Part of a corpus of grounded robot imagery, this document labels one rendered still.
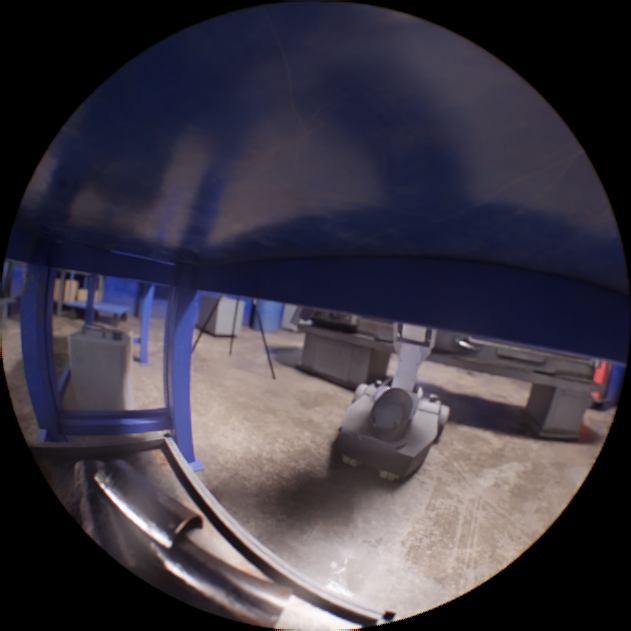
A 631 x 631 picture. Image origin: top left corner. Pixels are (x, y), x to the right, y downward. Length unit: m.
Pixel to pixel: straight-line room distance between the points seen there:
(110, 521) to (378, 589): 0.56
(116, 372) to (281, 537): 0.80
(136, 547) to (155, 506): 0.08
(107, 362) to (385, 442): 1.09
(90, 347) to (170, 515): 0.75
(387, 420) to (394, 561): 0.49
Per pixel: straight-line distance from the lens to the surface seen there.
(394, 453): 0.82
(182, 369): 0.65
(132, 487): 0.37
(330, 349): 1.95
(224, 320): 3.08
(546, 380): 1.75
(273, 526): 0.70
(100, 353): 0.95
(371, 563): 0.69
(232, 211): 0.16
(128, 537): 0.36
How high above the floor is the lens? 0.61
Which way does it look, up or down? 1 degrees down
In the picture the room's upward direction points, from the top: 10 degrees clockwise
